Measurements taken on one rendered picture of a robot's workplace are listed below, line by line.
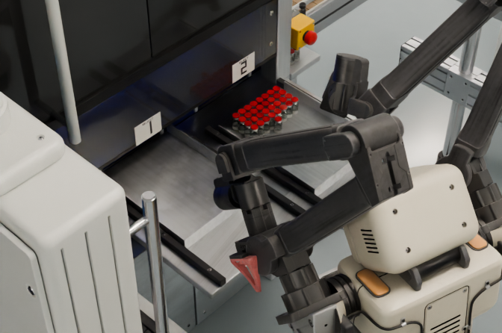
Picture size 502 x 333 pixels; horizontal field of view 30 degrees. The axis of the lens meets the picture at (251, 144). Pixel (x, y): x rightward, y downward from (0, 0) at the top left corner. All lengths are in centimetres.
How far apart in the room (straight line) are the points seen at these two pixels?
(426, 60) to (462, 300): 48
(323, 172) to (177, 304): 74
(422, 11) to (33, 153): 331
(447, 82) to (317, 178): 108
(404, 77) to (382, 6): 266
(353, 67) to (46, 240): 86
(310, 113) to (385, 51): 175
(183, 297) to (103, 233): 146
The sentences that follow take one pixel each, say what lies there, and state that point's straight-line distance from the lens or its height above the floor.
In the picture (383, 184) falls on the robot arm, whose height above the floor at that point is 155.
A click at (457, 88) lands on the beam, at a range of 335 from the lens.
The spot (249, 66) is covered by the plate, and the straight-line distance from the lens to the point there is 252.
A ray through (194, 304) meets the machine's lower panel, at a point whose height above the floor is 20.
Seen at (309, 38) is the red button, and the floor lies 101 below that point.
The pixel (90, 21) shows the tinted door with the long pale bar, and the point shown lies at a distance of 205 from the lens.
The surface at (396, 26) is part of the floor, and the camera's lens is 446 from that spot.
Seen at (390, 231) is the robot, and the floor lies 135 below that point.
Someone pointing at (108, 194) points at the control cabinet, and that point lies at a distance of 143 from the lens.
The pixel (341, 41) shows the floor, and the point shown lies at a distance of 434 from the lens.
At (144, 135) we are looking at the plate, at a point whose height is 101.
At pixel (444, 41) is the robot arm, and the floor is 146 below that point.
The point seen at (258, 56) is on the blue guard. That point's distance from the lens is 254.
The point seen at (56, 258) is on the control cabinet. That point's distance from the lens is 141.
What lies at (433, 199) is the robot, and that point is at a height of 137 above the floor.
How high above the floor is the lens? 256
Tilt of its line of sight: 43 degrees down
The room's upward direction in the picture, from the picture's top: straight up
